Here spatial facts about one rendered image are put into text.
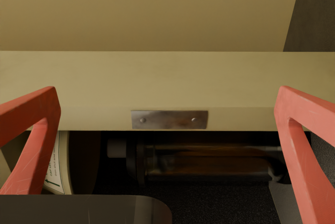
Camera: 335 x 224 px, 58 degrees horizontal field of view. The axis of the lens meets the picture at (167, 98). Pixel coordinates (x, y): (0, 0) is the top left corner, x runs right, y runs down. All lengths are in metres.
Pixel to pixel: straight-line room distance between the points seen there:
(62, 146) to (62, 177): 0.04
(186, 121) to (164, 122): 0.02
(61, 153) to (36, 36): 0.44
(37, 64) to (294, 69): 0.28
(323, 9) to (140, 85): 0.38
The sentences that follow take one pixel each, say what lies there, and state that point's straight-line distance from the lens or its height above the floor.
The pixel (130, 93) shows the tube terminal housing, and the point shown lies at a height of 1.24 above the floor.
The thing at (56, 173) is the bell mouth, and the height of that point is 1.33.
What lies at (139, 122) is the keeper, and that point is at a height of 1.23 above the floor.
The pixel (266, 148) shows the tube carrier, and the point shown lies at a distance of 0.41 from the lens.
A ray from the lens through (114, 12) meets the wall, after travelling 0.70.
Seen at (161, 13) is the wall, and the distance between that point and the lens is 0.69.
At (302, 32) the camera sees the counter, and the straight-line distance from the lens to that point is 0.65.
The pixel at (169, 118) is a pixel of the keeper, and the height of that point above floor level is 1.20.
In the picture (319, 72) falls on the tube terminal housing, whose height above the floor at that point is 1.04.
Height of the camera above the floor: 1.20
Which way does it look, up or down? level
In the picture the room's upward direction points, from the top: 90 degrees counter-clockwise
